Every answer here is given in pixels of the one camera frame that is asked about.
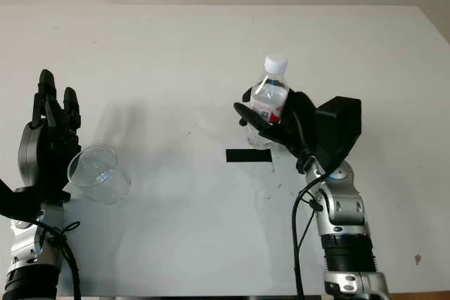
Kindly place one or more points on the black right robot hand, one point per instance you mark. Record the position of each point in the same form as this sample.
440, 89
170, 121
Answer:
299, 128

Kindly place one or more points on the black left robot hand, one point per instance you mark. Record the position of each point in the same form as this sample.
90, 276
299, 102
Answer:
42, 152

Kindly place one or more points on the clear plastic water bottle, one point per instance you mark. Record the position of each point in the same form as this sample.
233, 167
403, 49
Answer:
270, 99

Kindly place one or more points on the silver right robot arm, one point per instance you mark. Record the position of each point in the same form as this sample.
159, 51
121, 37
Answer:
344, 229

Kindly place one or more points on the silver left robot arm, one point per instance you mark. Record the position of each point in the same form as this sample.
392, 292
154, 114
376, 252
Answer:
31, 261

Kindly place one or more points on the clear glass cup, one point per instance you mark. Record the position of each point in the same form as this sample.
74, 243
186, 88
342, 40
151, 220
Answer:
102, 177

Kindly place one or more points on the black tape strip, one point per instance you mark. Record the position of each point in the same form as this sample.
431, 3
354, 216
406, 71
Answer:
247, 156

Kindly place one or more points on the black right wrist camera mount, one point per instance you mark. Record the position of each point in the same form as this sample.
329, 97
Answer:
339, 128

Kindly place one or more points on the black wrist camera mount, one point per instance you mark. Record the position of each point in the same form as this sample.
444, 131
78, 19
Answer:
339, 128
15, 205

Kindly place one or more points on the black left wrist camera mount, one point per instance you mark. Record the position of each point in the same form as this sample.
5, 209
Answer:
15, 205

